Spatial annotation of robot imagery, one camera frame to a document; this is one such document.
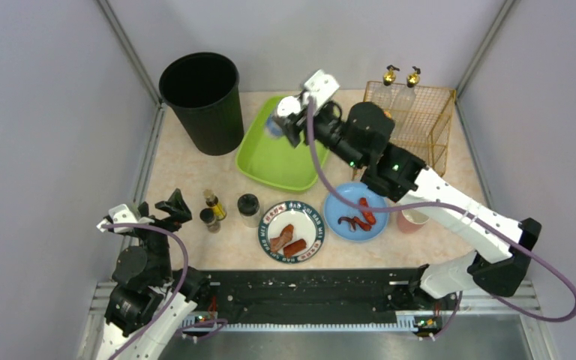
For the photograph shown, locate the small dark spice bottle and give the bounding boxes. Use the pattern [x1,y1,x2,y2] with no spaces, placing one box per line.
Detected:
[199,208,221,233]

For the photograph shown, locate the small brown cap bottle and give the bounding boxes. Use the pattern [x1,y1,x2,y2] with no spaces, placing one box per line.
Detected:
[202,189,227,221]

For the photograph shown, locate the black lid jar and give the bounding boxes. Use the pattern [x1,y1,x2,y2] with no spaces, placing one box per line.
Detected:
[237,193,262,228]

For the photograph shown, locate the glass bottle with brown sauce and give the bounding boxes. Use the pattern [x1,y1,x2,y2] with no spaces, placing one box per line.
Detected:
[369,64,401,110]

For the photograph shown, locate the clear glass bottle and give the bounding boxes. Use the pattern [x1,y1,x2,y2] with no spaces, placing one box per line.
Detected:
[394,66,422,118]

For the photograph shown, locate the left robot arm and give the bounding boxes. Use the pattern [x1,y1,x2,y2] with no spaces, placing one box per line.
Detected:
[94,189,209,359]

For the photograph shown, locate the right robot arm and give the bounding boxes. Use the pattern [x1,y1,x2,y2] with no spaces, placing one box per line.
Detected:
[269,96,542,299]

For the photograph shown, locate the green plastic basin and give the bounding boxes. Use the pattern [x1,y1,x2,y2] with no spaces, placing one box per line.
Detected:
[235,94,319,193]

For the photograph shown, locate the blue plate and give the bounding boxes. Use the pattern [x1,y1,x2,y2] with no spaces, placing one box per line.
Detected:
[322,182,389,242]

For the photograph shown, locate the red sausage on blue plate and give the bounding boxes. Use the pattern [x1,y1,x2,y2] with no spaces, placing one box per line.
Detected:
[359,197,377,226]

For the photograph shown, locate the dark curled sausage strip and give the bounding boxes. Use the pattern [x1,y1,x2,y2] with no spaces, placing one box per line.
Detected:
[337,216,372,232]

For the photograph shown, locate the black plastic trash bin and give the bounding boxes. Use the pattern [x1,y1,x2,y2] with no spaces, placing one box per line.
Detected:
[158,52,245,156]

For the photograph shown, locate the white plate with green rim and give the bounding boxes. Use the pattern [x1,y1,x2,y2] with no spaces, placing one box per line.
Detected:
[257,200,326,265]

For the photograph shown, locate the brown meat piece left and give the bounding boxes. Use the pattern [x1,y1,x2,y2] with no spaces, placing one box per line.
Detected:
[269,224,294,253]

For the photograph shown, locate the red sausage piece on plate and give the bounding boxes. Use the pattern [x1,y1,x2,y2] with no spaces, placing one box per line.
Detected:
[283,238,308,258]

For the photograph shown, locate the pink cup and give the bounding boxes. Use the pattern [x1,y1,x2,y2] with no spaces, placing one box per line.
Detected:
[396,209,429,234]

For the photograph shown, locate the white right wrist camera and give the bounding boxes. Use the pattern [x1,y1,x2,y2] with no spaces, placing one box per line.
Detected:
[301,69,340,114]

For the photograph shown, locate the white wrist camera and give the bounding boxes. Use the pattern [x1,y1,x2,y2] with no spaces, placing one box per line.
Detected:
[301,69,340,114]
[96,204,141,234]

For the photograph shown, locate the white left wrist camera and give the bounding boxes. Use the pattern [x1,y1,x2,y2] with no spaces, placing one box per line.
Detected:
[96,204,141,234]

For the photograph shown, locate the gold wire rack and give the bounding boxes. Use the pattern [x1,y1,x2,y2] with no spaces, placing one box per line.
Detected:
[363,81,457,176]

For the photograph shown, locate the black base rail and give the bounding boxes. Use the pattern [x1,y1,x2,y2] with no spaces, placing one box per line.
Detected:
[181,268,458,335]

